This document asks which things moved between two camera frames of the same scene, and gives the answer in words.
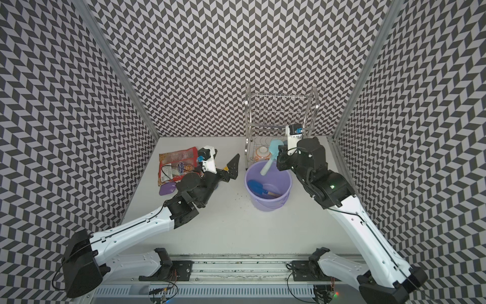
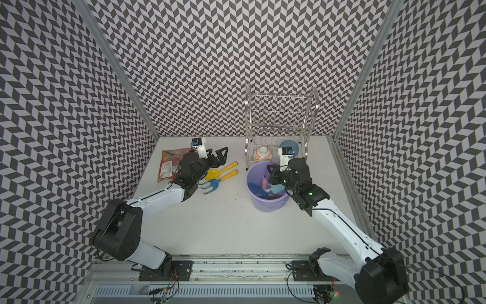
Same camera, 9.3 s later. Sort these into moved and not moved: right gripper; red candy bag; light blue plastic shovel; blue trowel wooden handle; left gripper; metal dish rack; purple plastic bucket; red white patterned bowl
Moved: right gripper; left gripper; light blue plastic shovel
Not moved: red candy bag; metal dish rack; blue trowel wooden handle; purple plastic bucket; red white patterned bowl
